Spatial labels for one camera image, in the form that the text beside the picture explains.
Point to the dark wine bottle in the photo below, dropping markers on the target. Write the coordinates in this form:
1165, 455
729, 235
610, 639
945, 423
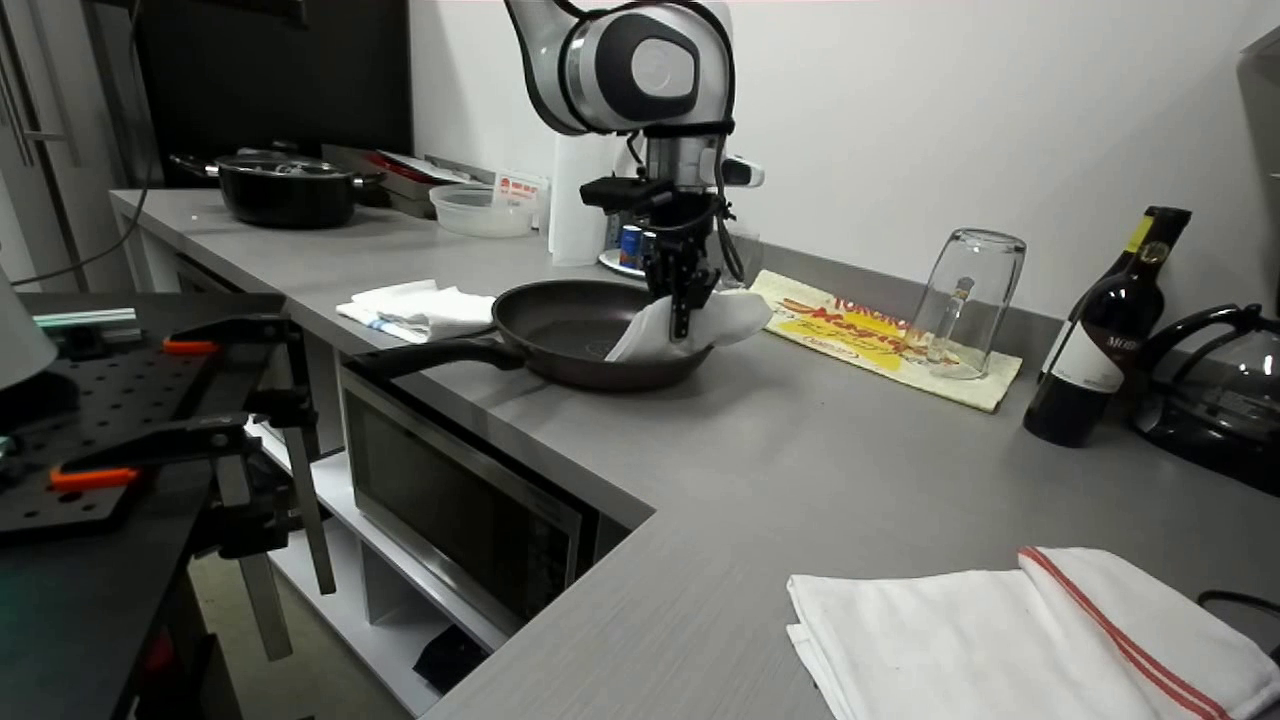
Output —
1101, 344

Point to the black screen panel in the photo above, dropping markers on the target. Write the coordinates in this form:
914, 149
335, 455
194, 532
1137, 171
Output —
266, 66

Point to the glass coffee carafe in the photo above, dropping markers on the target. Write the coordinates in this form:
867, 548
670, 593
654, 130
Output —
1213, 394

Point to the small blue can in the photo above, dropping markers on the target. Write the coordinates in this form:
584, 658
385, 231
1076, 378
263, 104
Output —
629, 242

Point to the white towel with red stripe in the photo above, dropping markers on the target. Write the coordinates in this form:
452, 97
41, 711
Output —
984, 642

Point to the small clear tumbler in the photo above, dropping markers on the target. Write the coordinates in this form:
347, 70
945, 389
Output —
745, 261

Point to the upturned clear glass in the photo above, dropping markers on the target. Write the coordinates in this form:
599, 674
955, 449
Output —
969, 301

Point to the plain white cloth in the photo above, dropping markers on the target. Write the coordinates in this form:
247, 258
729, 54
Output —
724, 322

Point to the aluminium rail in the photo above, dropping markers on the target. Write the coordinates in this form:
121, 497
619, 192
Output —
82, 322

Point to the white lower shelf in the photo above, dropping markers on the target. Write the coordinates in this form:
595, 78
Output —
347, 584

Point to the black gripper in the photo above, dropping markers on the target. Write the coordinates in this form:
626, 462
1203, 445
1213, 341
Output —
687, 235

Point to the black built-in microwave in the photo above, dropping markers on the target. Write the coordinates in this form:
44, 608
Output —
452, 507

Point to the white paper towel roll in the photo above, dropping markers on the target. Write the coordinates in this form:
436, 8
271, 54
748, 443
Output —
575, 200

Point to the clear plastic container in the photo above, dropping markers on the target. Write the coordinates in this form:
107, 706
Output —
480, 204

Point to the black pot with lid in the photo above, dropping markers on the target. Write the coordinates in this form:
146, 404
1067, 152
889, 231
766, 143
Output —
284, 185

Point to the black cart top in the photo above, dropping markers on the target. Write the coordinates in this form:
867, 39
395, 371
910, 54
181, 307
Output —
82, 602

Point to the white plate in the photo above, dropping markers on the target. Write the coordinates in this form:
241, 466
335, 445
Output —
622, 267

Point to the black frying pan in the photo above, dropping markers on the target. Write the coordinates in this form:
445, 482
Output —
563, 341

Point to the white cloth with blue stripes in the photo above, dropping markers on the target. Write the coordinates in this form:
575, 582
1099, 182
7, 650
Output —
412, 311

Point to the small black floor object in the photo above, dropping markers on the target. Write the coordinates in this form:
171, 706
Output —
449, 658

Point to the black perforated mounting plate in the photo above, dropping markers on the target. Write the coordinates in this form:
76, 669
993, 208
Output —
92, 402

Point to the stack of books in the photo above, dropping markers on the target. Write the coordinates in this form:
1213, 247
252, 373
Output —
412, 172

